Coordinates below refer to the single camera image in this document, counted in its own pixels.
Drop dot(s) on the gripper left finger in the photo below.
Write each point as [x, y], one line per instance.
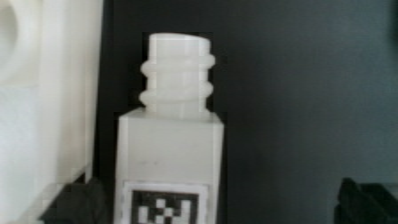
[79, 206]

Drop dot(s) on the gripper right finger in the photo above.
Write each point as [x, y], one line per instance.
[366, 204]

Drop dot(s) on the white table leg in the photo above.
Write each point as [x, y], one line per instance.
[169, 142]

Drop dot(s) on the white square tabletop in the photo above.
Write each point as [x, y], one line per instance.
[50, 45]

